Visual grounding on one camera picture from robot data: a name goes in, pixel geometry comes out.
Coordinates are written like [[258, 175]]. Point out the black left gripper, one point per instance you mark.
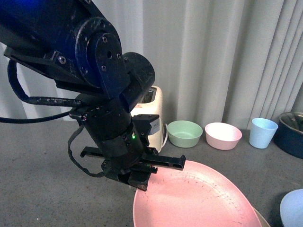
[[121, 140]]

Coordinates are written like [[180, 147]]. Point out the pink plate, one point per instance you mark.
[[197, 196]]

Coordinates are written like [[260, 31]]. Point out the light blue plate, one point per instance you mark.
[[291, 209]]

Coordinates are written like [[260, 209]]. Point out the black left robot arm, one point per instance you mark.
[[72, 43]]

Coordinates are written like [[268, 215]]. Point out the green bowl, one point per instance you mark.
[[184, 134]]

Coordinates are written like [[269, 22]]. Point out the cream toaster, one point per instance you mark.
[[150, 107]]

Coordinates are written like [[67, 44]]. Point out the pink bowl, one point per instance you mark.
[[222, 136]]

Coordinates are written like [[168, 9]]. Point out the light blue cup near pot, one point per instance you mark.
[[261, 132]]

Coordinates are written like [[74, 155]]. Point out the cream plate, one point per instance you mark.
[[262, 220]]

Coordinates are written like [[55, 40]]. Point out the dark blue saucepan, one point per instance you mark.
[[289, 141]]

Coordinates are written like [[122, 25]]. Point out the glass pot lid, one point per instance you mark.
[[293, 121]]

